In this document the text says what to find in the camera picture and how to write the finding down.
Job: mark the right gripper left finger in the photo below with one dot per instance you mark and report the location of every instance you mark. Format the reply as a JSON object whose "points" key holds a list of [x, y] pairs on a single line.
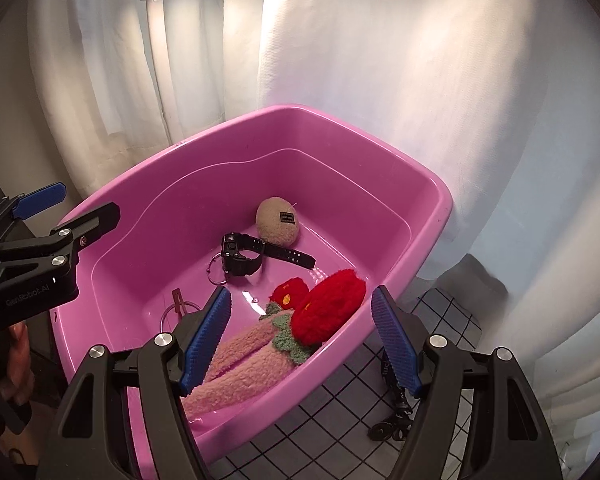
{"points": [[91, 437]]}

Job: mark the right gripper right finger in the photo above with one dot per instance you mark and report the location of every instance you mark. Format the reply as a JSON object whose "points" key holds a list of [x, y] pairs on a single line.
{"points": [[508, 436]]}

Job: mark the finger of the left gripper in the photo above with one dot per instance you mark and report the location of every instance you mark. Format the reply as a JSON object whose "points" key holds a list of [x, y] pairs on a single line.
{"points": [[22, 259], [31, 204]]}

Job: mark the silver plain bangle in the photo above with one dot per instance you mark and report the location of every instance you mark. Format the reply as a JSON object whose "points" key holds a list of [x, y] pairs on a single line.
{"points": [[173, 315]]}

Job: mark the brown hair clip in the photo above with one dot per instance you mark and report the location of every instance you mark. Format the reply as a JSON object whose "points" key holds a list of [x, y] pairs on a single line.
{"points": [[179, 300]]}

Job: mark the silver clasp bangle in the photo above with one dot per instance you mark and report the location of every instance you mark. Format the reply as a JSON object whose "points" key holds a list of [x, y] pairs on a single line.
{"points": [[215, 271]]}

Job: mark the black digital wristwatch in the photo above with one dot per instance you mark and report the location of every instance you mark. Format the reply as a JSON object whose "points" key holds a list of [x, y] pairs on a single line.
{"points": [[243, 255]]}

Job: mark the beige plush hair clip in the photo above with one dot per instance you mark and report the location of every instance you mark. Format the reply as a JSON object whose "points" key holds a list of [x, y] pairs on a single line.
{"points": [[276, 222]]}

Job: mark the pink fuzzy flower headband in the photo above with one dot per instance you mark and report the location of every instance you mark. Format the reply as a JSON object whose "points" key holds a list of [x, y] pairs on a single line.
{"points": [[298, 320]]}

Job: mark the person's hand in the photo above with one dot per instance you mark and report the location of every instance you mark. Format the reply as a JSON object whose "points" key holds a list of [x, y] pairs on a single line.
{"points": [[16, 376]]}

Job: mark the pink plastic tub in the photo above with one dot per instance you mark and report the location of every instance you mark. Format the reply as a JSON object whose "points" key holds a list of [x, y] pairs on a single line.
{"points": [[280, 193]]}

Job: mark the white curtain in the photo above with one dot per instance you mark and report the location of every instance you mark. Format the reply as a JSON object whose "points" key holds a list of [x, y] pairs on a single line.
{"points": [[500, 98]]}

